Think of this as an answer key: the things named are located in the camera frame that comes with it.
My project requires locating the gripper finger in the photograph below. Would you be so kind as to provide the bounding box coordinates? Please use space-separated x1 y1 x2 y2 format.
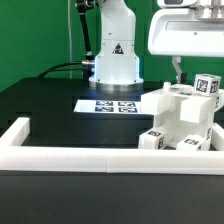
172 56 187 84

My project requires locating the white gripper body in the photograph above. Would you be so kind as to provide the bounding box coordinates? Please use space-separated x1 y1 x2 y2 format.
148 8 224 57

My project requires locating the small tagged nut cube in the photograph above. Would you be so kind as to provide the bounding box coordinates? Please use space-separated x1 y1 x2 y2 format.
194 74 221 96

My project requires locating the white chair back frame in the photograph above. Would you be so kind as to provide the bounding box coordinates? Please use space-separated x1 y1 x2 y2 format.
140 82 224 123

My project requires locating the white tag sheet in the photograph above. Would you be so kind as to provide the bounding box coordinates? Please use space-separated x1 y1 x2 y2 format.
74 100 140 114

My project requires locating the white U-shaped fence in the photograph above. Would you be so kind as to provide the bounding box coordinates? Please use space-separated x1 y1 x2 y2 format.
0 117 224 175

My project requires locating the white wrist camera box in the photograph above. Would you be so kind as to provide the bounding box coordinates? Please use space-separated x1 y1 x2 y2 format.
157 0 200 8

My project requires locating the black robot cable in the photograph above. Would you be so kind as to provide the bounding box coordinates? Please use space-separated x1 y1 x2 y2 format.
36 0 98 80

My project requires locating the thin white cable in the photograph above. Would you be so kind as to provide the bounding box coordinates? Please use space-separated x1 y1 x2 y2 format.
67 0 74 80

